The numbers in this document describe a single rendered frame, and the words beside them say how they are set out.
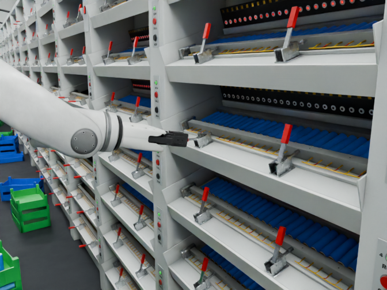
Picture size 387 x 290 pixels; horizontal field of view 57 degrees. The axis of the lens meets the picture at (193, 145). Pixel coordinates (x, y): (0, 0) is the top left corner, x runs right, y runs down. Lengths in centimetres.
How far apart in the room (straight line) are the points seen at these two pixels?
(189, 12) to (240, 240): 61
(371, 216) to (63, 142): 48
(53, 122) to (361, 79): 47
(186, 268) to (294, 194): 56
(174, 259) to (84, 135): 62
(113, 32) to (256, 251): 118
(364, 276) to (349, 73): 28
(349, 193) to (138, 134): 41
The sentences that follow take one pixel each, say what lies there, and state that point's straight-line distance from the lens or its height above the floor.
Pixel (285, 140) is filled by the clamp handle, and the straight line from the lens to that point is 66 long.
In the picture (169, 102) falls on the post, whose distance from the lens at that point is 99.
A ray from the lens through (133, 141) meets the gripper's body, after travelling 74.
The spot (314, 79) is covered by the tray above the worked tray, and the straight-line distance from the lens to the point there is 58.
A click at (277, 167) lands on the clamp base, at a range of 65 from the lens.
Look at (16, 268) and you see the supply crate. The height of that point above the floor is 45.
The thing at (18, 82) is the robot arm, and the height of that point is 111.
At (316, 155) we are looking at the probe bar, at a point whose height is 98.
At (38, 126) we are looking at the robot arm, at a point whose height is 104.
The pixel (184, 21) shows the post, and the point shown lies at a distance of 102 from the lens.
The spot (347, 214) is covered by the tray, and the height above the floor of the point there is 92.
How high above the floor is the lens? 113
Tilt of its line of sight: 12 degrees down
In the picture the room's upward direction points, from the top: straight up
